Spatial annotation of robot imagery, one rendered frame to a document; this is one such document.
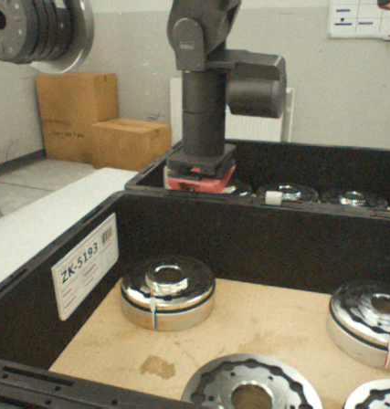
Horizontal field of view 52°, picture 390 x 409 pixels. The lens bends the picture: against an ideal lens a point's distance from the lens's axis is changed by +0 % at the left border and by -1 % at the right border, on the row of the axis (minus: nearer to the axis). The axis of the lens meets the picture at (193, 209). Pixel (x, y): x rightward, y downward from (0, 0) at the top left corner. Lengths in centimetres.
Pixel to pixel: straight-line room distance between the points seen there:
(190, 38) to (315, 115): 306
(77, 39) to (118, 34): 319
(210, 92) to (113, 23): 361
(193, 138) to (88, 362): 28
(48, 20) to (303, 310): 65
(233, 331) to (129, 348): 10
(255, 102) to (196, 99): 7
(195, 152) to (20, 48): 41
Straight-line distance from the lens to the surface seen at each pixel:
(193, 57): 47
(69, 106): 390
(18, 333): 36
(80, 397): 24
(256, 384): 33
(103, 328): 44
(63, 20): 86
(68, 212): 105
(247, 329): 43
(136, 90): 401
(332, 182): 76
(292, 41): 348
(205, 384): 33
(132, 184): 52
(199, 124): 51
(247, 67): 48
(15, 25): 81
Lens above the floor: 110
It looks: 23 degrees down
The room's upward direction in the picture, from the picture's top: straight up
